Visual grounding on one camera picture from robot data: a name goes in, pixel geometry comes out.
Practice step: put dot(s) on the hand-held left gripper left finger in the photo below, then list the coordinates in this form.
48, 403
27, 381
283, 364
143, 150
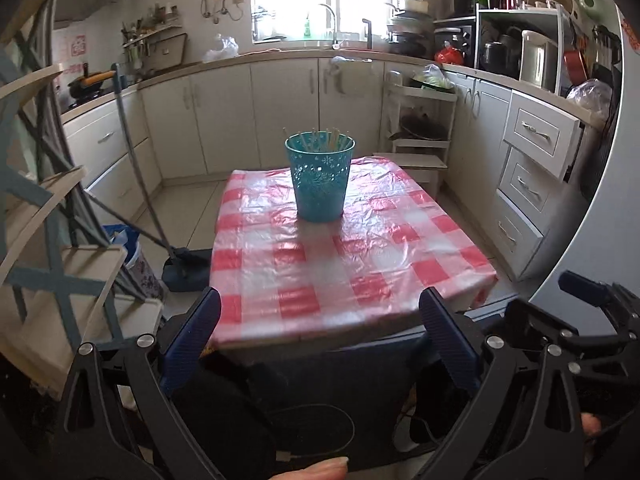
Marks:
192, 340

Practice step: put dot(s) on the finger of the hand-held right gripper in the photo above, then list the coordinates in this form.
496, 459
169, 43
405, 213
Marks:
540, 322
582, 287

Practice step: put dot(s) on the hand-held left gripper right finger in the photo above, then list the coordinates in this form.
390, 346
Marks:
450, 340

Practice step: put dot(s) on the teal perforated plastic basket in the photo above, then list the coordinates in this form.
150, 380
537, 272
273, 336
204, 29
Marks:
320, 185

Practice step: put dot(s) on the bundle of bamboo chopsticks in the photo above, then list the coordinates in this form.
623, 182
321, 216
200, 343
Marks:
315, 140

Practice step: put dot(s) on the person's right hand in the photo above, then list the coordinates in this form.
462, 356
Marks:
592, 430

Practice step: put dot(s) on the person's left hand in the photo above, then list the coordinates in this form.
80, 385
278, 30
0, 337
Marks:
315, 470

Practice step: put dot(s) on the blue dustpan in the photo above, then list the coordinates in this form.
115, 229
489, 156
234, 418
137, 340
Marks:
187, 277

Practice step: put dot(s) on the floral patterned bin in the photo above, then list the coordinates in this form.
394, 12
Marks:
147, 275

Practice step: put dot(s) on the person's right leg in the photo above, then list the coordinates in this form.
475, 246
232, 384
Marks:
440, 420

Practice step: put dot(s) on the person's leg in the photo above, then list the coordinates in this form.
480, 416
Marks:
440, 420
225, 420

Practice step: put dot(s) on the person's left leg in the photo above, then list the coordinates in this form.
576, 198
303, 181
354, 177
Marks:
225, 420

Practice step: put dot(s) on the dark floor mat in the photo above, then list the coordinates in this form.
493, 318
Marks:
340, 380

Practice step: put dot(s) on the blue plastic bag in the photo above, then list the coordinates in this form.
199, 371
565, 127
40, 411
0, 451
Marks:
116, 240

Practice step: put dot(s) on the red checkered plastic tablecloth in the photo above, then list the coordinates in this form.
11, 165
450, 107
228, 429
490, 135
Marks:
350, 260

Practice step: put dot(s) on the white cabinet with panelled drawers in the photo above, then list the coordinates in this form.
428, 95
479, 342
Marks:
525, 170

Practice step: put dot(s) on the blue and beige tiered shelf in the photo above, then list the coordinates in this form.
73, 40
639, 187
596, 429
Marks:
50, 270

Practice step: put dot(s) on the white tiered storage rack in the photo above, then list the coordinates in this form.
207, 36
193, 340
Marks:
425, 160

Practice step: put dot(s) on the clear plastic bag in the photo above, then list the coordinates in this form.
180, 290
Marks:
590, 96

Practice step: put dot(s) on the white cabinet with wide drawers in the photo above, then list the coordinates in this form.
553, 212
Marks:
115, 160

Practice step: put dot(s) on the dark pan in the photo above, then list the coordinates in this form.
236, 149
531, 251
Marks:
422, 127

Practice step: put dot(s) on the white appliance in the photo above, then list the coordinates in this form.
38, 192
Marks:
537, 62

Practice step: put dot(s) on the white cabinet run with doors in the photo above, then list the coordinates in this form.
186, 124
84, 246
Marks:
280, 110

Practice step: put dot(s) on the black cooking pot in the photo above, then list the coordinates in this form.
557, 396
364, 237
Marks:
492, 57

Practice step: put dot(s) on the bag of green vegetables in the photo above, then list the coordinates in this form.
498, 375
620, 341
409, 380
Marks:
432, 79

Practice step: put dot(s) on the red plastic bag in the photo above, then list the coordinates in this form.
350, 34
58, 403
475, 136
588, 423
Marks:
448, 56

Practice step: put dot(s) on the black countertop oven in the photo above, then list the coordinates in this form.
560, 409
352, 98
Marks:
455, 37

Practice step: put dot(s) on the white countertop shelf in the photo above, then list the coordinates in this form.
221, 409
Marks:
520, 12

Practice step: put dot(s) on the white plastic bag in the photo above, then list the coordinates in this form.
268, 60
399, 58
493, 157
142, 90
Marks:
221, 50

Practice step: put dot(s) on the stack of pots and dishes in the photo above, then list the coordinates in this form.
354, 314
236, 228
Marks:
410, 30

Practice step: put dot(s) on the straight dark faucet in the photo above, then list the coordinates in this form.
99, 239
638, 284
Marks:
367, 35

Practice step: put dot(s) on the green dish soap bottle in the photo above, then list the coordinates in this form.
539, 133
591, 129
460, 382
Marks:
306, 30

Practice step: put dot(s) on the curved chrome faucet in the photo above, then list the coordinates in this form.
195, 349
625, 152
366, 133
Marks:
332, 25

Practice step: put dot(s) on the wall utensil rack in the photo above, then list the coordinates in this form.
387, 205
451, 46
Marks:
160, 45

